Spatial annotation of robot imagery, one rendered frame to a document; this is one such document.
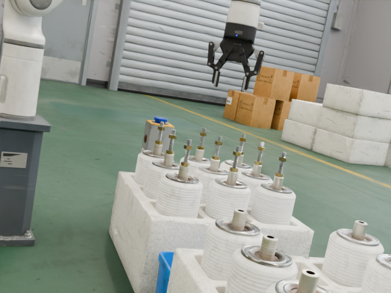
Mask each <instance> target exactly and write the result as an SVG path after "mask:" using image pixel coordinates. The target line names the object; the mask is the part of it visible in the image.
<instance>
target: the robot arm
mask: <svg viewBox="0 0 391 293"><path fill-rule="evenodd" d="M62 1H63V0H5V3H4V10H3V33H4V39H3V41H4V43H3V48H2V58H1V67H0V117H1V118H5V119H11V120H20V121H33V120H35V114H36V108H37V99H38V91H39V86H40V78H41V69H42V61H43V56H44V48H45V37H44V36H43V34H42V30H41V23H42V17H43V16H46V15H47V14H49V13H50V12H52V11H53V10H54V9H55V8H56V7H57V6H58V5H59V4H60V3H61V2H62ZM261 1H262V0H232V1H231V4H230V7H229V11H228V16H227V20H226V26H225V32H224V35H223V40H222V41H221V43H217V42H212V41H211V42H209V46H208V60H207V65H208V66H209V67H211V68H212V69H213V70H214V73H213V76H212V83H213V84H214V87H217V86H218V83H219V77H220V73H221V72H220V69H221V68H222V66H223V65H224V64H225V63H226V62H227V61H231V62H234V61H235V62H237V63H242V65H243V68H244V72H245V76H244V78H243V84H242V88H241V92H245V90H248V86H249V83H250V78H251V77H252V76H257V75H259V73H260V70H261V66H262V63H263V60H264V57H265V52H264V51H259V50H256V49H255V48H254V41H255V35H256V32H257V30H260V31H263V30H264V26H265V25H264V23H263V22H259V16H260V6H261ZM219 47H220V48H221V50H222V53H223V55H222V56H221V57H220V59H219V60H218V62H217V64H215V63H214V59H215V51H217V50H218V48H219ZM253 53H255V58H256V59H257V61H256V64H255V68H254V70H253V71H251V70H250V65H249V62H248V58H249V57H250V56H251V55H252V54H253Z"/></svg>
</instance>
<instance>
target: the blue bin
mask: <svg viewBox="0 0 391 293"><path fill-rule="evenodd" d="M173 255H174V252H171V251H162V252H160V253H159V256H158V261H159V270H158V278H157V287H156V292H155V293H166V292H167V289H168V282H169V277H170V271H171V267H172V261H173Z"/></svg>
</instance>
